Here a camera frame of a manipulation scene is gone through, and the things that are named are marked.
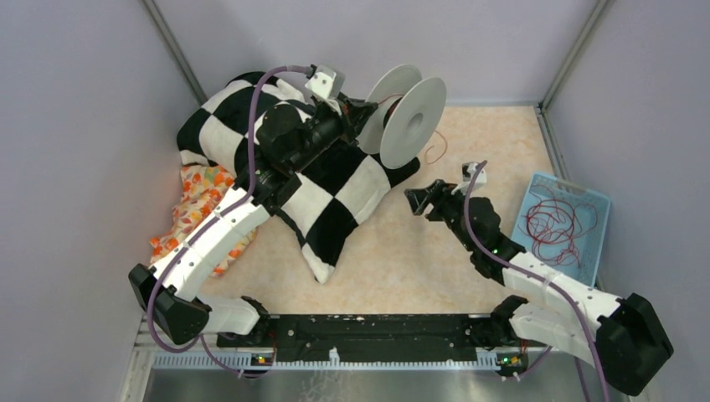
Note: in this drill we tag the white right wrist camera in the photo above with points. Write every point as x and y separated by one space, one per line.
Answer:
472 177

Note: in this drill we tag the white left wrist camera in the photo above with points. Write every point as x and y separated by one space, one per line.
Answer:
325 85

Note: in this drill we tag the black white checkered pillow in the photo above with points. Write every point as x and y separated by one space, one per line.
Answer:
339 190

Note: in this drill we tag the light blue plastic basket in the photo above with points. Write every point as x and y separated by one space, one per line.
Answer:
563 225

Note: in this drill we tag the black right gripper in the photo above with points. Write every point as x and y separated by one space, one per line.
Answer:
438 194

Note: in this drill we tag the orange floral cloth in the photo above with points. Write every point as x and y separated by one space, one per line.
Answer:
203 189

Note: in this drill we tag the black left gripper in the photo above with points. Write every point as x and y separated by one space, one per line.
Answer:
354 116

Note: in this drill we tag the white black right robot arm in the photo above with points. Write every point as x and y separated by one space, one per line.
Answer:
554 288

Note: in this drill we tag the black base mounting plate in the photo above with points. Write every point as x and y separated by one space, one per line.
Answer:
398 338

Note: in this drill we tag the grey plastic cable spool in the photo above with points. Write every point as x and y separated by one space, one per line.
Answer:
409 109

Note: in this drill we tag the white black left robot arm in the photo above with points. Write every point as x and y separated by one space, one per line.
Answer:
168 290

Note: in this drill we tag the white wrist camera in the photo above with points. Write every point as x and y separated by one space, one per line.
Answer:
472 177
325 85

